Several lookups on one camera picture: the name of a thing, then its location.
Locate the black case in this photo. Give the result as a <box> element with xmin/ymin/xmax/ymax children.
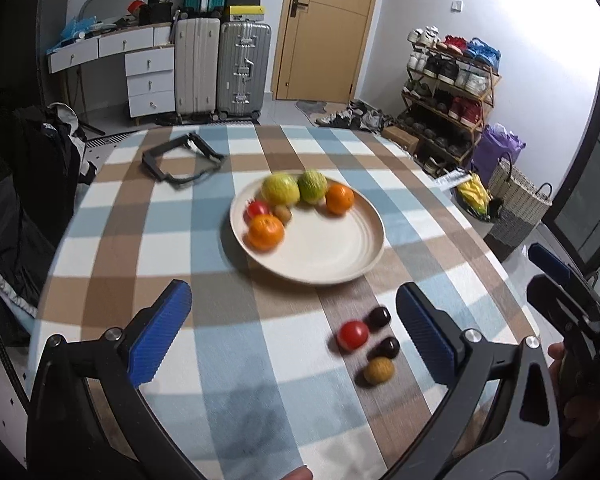
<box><xmin>137</xmin><ymin>2</ymin><xmax>181</xmax><ymax>26</ymax></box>

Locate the small orange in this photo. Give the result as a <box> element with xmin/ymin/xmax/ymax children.
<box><xmin>325</xmin><ymin>184</ymin><xmax>356</xmax><ymax>216</ymax></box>

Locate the white paper tag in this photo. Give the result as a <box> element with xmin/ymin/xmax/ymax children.
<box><xmin>432</xmin><ymin>170</ymin><xmax>473</xmax><ymax>188</ymax></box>

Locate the yellow and black shoe box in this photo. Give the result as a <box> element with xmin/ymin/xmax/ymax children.
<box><xmin>222</xmin><ymin>5</ymin><xmax>267</xmax><ymax>23</ymax></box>

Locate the wooden door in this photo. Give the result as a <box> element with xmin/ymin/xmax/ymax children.
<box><xmin>270</xmin><ymin>0</ymin><xmax>385</xmax><ymax>103</ymax></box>

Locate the large orange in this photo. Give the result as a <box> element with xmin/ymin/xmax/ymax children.
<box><xmin>247</xmin><ymin>214</ymin><xmax>286</xmax><ymax>253</ymax></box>

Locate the silver suitcase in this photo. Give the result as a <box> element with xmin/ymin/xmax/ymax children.
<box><xmin>216</xmin><ymin>20</ymin><xmax>272</xmax><ymax>121</ymax></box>

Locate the black fridge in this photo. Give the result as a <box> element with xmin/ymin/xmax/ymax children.
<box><xmin>0</xmin><ymin>0</ymin><xmax>71</xmax><ymax>106</ymax></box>

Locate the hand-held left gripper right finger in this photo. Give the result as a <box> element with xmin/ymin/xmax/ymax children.
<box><xmin>377</xmin><ymin>282</ymin><xmax>563</xmax><ymax>480</ymax></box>

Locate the person's right hand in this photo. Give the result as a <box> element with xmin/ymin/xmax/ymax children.
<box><xmin>547</xmin><ymin>342</ymin><xmax>600</xmax><ymax>438</ymax></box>

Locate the arched mirror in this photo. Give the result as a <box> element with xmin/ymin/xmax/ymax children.
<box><xmin>77</xmin><ymin>0</ymin><xmax>151</xmax><ymax>26</ymax></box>

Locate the shoe rack with shoes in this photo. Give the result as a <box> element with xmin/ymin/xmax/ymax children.
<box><xmin>402</xmin><ymin>25</ymin><xmax>501</xmax><ymax>161</ymax></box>

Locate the scattered shoes heap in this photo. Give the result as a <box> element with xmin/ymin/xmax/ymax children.
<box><xmin>315</xmin><ymin>100</ymin><xmax>396</xmax><ymax>133</ymax></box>

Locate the pile of black clothes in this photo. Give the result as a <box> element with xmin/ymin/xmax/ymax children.
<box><xmin>0</xmin><ymin>100</ymin><xmax>98</xmax><ymax>331</ymax></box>

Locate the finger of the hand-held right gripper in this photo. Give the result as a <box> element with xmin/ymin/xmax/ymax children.
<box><xmin>527</xmin><ymin>242</ymin><xmax>597</xmax><ymax>292</ymax></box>
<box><xmin>526</xmin><ymin>275</ymin><xmax>600</xmax><ymax>333</ymax></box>

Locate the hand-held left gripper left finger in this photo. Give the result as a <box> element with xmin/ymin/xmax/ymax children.
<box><xmin>26</xmin><ymin>280</ymin><xmax>203</xmax><ymax>480</ymax></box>

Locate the black rectangular frame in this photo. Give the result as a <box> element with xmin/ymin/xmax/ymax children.
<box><xmin>141</xmin><ymin>131</ymin><xmax>227</xmax><ymax>191</ymax></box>

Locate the wooden shoe rack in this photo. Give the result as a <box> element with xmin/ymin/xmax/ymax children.
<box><xmin>400</xmin><ymin>40</ymin><xmax>502</xmax><ymax>171</ymax></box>

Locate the dark purple plum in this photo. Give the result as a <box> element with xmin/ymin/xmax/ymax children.
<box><xmin>367</xmin><ymin>306</ymin><xmax>392</xmax><ymax>331</ymax></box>
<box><xmin>370</xmin><ymin>336</ymin><xmax>401</xmax><ymax>360</ymax></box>

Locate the brown cardboard box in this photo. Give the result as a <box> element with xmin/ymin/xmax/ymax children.
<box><xmin>382</xmin><ymin>125</ymin><xmax>421</xmax><ymax>153</ymax></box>

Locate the red tomato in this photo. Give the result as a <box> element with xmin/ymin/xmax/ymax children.
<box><xmin>245</xmin><ymin>199</ymin><xmax>272</xmax><ymax>223</ymax></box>
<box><xmin>336</xmin><ymin>320</ymin><xmax>371</xmax><ymax>353</ymax></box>

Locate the white desk with drawers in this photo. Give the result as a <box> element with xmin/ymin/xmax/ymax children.
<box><xmin>47</xmin><ymin>22</ymin><xmax>177</xmax><ymax>126</ymax></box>

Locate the cream round plate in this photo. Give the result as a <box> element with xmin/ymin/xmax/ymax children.
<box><xmin>229</xmin><ymin>176</ymin><xmax>386</xmax><ymax>286</ymax></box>

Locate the blue plastic bag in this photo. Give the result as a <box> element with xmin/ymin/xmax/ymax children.
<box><xmin>60</xmin><ymin>17</ymin><xmax>103</xmax><ymax>46</ymax></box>

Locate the beige suitcase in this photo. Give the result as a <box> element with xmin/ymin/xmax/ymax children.
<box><xmin>172</xmin><ymin>10</ymin><xmax>222</xmax><ymax>121</ymax></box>

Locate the person's left hand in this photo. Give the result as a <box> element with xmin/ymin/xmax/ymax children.
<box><xmin>272</xmin><ymin>466</ymin><xmax>314</xmax><ymax>480</ymax></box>

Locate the yellow crumpled wrapper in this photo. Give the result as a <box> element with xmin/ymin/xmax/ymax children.
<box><xmin>457</xmin><ymin>175</ymin><xmax>491</xmax><ymax>218</ymax></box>

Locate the purple bag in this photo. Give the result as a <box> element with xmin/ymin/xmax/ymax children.
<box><xmin>472</xmin><ymin>122</ymin><xmax>527</xmax><ymax>186</ymax></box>

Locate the woven grey basket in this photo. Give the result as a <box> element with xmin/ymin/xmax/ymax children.
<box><xmin>484</xmin><ymin>152</ymin><xmax>553</xmax><ymax>248</ymax></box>

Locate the grey door mat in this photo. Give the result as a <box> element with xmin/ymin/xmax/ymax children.
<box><xmin>295</xmin><ymin>101</ymin><xmax>331</xmax><ymax>121</ymax></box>

